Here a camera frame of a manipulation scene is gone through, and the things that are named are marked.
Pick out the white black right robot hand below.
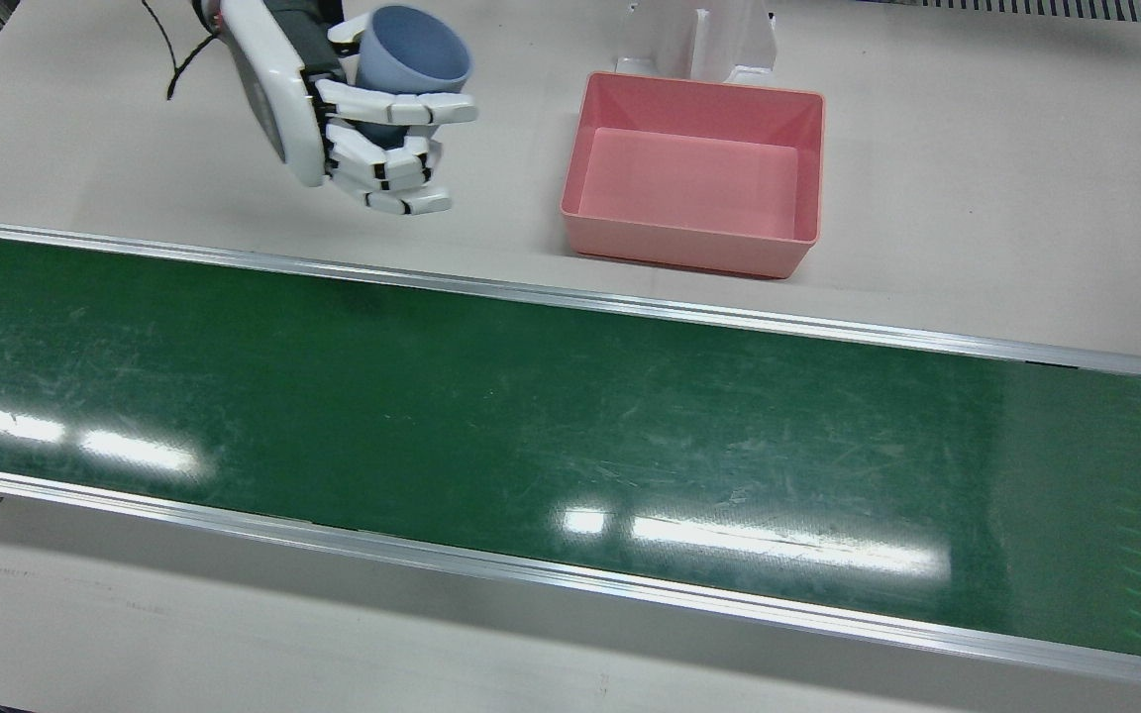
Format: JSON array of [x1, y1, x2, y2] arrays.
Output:
[[218, 0, 481, 218]]

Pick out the blue-grey plastic cup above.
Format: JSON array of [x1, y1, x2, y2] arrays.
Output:
[[357, 5, 473, 151]]

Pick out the pink plastic box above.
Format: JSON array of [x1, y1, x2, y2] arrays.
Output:
[[560, 70, 826, 279]]

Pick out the green conveyor belt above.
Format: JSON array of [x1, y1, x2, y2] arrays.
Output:
[[0, 231, 1141, 666]]

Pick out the metal grille strip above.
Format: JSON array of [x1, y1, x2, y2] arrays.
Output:
[[856, 0, 1141, 27]]

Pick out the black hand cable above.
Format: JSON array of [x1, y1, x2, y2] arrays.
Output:
[[140, 0, 226, 102]]

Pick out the aluminium conveyor side rail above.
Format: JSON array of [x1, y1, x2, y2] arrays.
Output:
[[0, 217, 1141, 385], [0, 460, 1141, 695]]

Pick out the white camera stand base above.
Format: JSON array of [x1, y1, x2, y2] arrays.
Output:
[[614, 0, 780, 86]]

